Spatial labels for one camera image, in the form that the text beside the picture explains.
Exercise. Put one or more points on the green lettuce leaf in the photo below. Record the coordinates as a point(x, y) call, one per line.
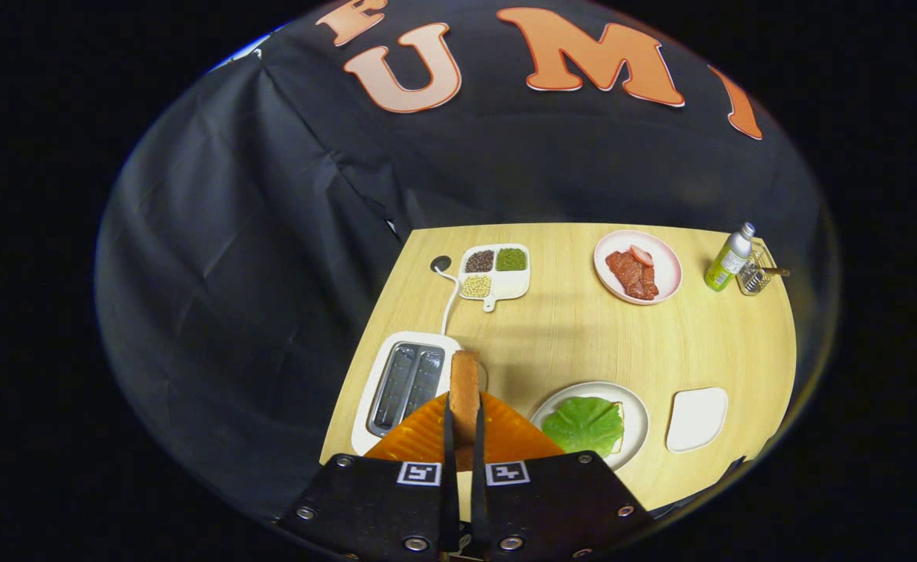
point(583, 425)

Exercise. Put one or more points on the white toaster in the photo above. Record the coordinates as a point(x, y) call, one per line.
point(368, 414)

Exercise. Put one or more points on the pile of green beans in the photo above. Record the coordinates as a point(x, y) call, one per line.
point(510, 259)

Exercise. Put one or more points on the toasted bread slice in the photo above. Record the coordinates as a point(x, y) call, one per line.
point(464, 390)

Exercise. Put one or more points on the pile of yellow soybeans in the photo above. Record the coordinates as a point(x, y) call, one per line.
point(476, 286)

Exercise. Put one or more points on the square white plate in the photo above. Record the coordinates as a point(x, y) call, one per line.
point(696, 420)

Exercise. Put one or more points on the red sausage slice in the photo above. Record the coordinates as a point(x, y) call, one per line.
point(642, 255)

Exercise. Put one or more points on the pink plate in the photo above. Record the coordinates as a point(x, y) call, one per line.
point(665, 269)

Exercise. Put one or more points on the pile of dark beans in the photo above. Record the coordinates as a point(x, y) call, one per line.
point(479, 261)

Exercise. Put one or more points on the white divided dish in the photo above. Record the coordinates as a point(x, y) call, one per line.
point(509, 285)

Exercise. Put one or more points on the green label bottle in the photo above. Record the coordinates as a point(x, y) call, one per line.
point(727, 261)

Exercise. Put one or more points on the round white plate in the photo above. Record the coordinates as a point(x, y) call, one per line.
point(636, 429)

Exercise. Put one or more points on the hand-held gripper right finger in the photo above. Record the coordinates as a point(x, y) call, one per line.
point(478, 484)

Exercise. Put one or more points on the brown meat slice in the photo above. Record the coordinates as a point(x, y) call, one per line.
point(630, 273)

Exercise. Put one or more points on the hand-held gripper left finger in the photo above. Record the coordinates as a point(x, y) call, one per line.
point(450, 468)

